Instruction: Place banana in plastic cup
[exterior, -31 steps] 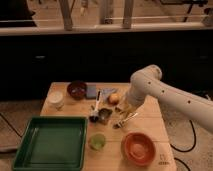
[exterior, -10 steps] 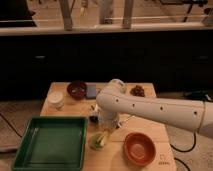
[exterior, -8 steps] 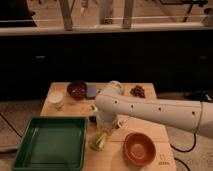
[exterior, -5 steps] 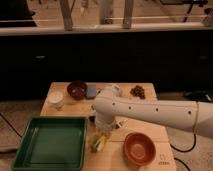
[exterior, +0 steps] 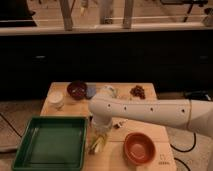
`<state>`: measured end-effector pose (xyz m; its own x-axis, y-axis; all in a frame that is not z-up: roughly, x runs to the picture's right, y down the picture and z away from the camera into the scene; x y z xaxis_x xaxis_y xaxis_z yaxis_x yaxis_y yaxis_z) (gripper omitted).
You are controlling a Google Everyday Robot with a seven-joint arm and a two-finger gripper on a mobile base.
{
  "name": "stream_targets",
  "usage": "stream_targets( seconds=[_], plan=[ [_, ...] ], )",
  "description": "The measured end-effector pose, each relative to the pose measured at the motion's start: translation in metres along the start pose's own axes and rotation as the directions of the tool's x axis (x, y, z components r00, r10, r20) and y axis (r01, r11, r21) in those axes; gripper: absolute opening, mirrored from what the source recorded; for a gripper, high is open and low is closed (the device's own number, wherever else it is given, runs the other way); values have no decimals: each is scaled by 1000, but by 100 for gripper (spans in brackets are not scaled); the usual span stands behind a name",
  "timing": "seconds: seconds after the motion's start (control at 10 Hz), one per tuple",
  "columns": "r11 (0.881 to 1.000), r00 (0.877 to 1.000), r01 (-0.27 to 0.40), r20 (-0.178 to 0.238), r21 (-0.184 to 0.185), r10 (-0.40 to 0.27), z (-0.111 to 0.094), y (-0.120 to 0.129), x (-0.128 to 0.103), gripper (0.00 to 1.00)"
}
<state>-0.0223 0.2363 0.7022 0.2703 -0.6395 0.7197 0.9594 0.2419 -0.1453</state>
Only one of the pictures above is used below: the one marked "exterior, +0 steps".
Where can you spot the dark grape bunch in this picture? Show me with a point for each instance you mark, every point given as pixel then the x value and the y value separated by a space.
pixel 138 91

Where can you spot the crumpled silver wrapper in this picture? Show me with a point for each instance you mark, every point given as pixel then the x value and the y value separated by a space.
pixel 108 90

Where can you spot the green plastic tray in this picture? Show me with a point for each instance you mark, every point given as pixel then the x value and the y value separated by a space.
pixel 52 144

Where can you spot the small dark clip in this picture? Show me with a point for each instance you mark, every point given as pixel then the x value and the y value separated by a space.
pixel 119 124

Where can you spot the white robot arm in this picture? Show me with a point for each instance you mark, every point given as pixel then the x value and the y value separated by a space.
pixel 191 115

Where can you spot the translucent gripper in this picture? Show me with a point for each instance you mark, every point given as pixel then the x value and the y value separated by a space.
pixel 100 128

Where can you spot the white cup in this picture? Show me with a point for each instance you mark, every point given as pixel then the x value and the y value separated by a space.
pixel 56 99

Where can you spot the dark red bowl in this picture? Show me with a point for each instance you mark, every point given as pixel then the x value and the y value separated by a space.
pixel 77 90

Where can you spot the yellow banana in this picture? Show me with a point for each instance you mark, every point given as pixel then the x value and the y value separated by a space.
pixel 97 143

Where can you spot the orange bowl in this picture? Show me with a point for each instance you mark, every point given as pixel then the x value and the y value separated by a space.
pixel 138 149

